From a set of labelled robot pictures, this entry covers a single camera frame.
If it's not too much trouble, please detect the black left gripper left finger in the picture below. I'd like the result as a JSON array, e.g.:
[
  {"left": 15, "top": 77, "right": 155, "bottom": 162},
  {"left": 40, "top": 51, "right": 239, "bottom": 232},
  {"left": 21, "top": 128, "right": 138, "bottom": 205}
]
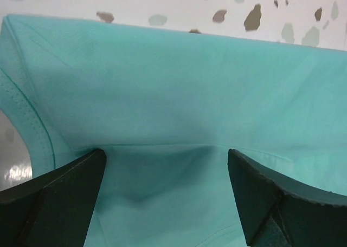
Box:
[{"left": 1, "top": 149, "right": 106, "bottom": 247}]

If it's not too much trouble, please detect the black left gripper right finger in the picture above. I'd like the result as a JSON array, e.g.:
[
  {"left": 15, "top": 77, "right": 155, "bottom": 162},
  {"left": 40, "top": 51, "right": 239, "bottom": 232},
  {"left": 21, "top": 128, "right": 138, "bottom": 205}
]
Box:
[{"left": 228, "top": 149, "right": 346, "bottom": 247}]

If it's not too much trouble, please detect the mint green t-shirt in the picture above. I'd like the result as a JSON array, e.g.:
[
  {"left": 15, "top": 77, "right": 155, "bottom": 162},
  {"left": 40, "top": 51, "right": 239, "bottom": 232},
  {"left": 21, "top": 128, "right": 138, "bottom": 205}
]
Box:
[{"left": 1, "top": 15, "right": 346, "bottom": 246}]

